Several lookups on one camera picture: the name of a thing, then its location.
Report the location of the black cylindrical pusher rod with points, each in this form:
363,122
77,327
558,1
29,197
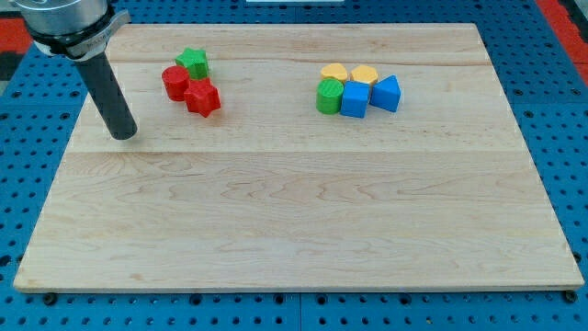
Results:
104,89

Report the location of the green star block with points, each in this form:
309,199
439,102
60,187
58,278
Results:
195,61

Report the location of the red star block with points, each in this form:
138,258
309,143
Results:
202,97

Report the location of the light wooden board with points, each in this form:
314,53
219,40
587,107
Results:
267,194

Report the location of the yellow hexagon block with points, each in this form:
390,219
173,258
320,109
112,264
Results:
364,74

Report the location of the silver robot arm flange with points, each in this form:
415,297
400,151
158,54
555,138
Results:
76,29

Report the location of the green cylinder block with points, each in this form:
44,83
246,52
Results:
329,94

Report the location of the blue triangle block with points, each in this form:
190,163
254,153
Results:
386,94

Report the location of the blue cube block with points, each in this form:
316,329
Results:
355,99

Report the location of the red cylinder block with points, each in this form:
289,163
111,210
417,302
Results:
176,82

